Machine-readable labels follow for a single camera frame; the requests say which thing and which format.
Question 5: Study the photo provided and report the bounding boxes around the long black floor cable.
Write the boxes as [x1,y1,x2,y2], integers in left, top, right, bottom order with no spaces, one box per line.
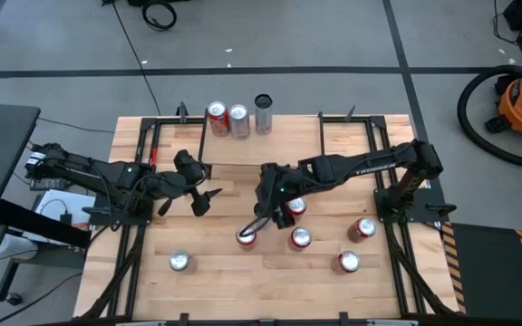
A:
[101,0,162,117]

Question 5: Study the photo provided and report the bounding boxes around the tall silver Celsius can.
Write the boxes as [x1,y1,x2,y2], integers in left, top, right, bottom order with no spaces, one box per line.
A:
[254,93,275,136]

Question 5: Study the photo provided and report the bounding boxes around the black mat with hazard stripes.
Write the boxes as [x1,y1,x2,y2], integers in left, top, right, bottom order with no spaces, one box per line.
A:
[441,220,522,323]

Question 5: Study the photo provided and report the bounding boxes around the white paper sheets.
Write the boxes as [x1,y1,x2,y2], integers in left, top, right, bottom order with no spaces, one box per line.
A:
[22,188,94,245]

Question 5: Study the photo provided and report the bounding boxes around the red Coke Zero can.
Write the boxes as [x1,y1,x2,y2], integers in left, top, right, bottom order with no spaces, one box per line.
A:
[286,197,308,217]
[289,225,314,253]

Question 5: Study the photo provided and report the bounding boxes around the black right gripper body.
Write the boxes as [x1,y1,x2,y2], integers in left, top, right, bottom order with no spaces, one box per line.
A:
[255,163,305,216]

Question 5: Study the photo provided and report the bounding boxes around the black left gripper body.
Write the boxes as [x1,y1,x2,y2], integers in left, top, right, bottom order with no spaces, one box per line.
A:
[173,149,208,187]

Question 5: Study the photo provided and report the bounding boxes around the wooden shelf with black legs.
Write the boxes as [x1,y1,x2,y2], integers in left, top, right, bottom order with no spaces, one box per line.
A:
[197,111,326,180]

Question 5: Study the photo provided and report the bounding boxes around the coiled black cable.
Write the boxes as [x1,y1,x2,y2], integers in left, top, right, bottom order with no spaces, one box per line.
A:
[140,0,179,33]

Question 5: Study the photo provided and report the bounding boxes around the silver Diet Coke can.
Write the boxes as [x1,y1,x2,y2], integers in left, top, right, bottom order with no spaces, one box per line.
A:
[169,249,198,275]
[228,103,252,140]

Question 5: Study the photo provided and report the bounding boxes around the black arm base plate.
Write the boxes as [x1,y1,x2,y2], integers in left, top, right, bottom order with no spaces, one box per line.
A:
[373,186,457,224]
[89,194,154,226]

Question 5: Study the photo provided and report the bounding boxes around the red Fanta can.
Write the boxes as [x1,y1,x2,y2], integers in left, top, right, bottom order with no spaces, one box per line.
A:
[236,225,258,253]

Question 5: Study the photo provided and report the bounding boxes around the red soda can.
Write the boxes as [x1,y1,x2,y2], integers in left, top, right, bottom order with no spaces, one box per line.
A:
[331,250,362,276]
[346,216,378,245]
[207,101,231,138]

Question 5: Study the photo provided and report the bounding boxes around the black power adapter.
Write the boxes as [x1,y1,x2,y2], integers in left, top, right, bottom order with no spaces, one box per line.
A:
[28,177,66,192]

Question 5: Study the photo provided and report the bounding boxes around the black metal table frame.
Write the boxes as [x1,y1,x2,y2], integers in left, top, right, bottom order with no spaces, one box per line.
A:
[74,102,461,326]

